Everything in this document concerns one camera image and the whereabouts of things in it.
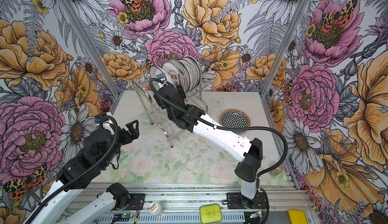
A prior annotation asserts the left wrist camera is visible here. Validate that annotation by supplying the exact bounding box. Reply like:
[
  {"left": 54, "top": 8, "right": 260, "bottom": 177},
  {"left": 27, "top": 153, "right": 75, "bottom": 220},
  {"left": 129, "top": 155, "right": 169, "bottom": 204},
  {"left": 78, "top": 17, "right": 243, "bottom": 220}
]
[{"left": 94, "top": 114, "right": 114, "bottom": 131}]

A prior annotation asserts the right aluminium corner post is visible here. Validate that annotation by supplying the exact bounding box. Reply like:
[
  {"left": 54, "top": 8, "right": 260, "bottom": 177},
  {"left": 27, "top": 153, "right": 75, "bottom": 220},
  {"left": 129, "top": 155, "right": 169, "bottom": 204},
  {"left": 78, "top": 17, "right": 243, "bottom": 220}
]
[{"left": 260, "top": 0, "right": 311, "bottom": 97}]

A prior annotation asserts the aluminium corner post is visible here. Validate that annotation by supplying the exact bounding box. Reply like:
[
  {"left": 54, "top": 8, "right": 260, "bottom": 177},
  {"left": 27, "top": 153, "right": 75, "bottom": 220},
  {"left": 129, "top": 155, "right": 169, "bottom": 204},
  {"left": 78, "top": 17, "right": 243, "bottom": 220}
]
[
  {"left": 260, "top": 0, "right": 311, "bottom": 97},
  {"left": 57, "top": 0, "right": 121, "bottom": 99}
]

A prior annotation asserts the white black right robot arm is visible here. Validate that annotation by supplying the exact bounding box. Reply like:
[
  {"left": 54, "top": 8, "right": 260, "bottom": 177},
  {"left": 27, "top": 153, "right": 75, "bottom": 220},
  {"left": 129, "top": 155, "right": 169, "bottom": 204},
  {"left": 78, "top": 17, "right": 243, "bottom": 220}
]
[{"left": 149, "top": 79, "right": 263, "bottom": 200}]

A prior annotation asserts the green square box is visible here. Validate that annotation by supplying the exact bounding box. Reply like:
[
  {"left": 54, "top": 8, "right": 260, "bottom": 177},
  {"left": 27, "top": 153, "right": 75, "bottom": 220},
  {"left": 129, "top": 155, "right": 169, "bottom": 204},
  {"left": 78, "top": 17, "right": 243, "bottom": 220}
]
[{"left": 200, "top": 204, "right": 223, "bottom": 224}]

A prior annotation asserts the red floral pattern plate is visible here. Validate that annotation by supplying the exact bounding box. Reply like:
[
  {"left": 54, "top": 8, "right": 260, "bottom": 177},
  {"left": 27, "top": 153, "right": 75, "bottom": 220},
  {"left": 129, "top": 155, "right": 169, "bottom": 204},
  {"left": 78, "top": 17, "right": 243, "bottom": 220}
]
[{"left": 162, "top": 61, "right": 186, "bottom": 93}]

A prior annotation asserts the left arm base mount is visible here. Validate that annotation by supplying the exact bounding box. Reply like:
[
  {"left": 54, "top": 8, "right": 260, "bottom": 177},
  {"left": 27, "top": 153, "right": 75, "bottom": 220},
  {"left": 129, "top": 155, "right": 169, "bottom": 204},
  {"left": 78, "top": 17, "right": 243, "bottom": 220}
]
[{"left": 121, "top": 193, "right": 146, "bottom": 211}]

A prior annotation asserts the white rear plate stack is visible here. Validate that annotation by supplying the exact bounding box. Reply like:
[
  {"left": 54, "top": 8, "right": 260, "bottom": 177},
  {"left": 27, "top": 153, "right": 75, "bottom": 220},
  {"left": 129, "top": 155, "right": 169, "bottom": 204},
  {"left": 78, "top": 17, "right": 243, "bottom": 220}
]
[{"left": 178, "top": 56, "right": 202, "bottom": 93}]

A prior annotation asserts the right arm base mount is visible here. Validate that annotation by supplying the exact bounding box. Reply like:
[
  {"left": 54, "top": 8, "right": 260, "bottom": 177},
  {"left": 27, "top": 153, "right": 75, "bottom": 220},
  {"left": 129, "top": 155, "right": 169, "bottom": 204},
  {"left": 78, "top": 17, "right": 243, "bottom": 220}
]
[{"left": 226, "top": 191, "right": 268, "bottom": 209}]

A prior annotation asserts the round tape roll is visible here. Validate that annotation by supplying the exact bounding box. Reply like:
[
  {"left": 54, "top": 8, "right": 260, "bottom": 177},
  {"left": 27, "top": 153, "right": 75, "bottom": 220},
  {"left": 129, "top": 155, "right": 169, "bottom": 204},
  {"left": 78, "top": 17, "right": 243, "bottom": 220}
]
[{"left": 148, "top": 202, "right": 164, "bottom": 217}]

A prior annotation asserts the black striped rim plate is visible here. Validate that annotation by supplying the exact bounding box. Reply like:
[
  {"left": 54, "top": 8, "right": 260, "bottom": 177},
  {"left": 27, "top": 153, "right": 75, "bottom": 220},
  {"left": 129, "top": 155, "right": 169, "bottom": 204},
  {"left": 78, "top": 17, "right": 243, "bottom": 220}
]
[{"left": 149, "top": 66, "right": 171, "bottom": 92}]

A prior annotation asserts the yellow box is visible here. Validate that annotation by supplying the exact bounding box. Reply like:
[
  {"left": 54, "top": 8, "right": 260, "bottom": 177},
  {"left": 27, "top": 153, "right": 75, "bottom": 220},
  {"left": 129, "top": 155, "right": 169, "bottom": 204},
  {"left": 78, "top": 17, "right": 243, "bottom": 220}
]
[{"left": 288, "top": 209, "right": 309, "bottom": 224}]

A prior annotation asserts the silver wire dish rack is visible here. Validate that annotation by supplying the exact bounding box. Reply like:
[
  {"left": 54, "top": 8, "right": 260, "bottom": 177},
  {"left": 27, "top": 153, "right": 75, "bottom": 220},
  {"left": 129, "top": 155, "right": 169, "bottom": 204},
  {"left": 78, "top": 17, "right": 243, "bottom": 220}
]
[{"left": 132, "top": 79, "right": 208, "bottom": 148}]

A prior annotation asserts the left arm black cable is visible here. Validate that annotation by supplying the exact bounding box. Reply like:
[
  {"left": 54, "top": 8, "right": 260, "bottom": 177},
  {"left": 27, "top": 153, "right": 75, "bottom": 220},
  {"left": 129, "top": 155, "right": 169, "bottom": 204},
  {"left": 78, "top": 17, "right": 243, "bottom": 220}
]
[{"left": 25, "top": 114, "right": 119, "bottom": 224}]

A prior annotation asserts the black geometric pattern plate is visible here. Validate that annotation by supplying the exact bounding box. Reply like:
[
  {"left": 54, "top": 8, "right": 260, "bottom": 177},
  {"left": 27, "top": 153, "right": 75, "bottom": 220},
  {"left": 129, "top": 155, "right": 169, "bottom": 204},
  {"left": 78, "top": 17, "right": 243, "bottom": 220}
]
[{"left": 219, "top": 109, "right": 251, "bottom": 129}]

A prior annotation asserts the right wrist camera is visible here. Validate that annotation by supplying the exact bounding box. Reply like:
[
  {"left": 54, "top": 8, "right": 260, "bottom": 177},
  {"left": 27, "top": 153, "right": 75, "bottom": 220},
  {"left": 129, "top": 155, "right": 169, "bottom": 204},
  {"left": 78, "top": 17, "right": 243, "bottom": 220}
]
[{"left": 157, "top": 73, "right": 168, "bottom": 85}]

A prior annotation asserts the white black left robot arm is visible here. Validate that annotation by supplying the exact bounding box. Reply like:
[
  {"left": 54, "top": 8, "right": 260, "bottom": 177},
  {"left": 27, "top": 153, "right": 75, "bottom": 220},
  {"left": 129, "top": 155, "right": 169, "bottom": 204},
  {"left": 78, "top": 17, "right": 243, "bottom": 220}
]
[{"left": 26, "top": 115, "right": 139, "bottom": 224}]

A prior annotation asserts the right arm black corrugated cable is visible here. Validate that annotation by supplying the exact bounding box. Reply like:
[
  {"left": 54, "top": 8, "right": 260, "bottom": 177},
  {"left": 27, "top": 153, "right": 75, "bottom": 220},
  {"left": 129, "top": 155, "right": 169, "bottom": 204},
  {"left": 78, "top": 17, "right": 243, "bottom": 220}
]
[{"left": 148, "top": 77, "right": 289, "bottom": 178}]

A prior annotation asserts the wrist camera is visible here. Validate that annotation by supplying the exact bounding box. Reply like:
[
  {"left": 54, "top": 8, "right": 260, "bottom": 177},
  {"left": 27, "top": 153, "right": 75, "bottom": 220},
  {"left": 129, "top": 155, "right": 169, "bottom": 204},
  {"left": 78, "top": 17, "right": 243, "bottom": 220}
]
[
  {"left": 94, "top": 114, "right": 114, "bottom": 131},
  {"left": 157, "top": 73, "right": 168, "bottom": 85}
]

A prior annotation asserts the green circuit board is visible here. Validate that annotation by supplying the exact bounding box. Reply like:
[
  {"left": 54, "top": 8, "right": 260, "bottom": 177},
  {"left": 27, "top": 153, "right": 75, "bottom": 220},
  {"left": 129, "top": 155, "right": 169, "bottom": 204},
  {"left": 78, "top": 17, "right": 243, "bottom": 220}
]
[{"left": 112, "top": 213, "right": 137, "bottom": 224}]

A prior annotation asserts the left aluminium corner post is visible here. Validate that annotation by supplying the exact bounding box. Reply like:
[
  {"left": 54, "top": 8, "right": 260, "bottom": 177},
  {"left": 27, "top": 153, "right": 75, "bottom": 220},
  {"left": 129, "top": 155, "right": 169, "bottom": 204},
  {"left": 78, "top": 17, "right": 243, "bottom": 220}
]
[{"left": 57, "top": 0, "right": 121, "bottom": 99}]

